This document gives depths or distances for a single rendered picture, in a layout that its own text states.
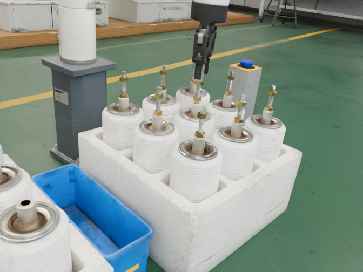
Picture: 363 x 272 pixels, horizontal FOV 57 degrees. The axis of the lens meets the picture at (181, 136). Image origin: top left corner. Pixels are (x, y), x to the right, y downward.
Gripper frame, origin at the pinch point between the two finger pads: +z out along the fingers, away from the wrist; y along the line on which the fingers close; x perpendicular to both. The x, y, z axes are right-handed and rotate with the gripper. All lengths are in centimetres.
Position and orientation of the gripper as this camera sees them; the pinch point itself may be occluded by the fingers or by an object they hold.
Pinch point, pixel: (201, 71)
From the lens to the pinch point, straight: 75.4
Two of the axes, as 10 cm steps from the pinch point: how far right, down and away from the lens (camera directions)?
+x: -9.7, -1.9, 1.7
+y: 2.4, -4.1, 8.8
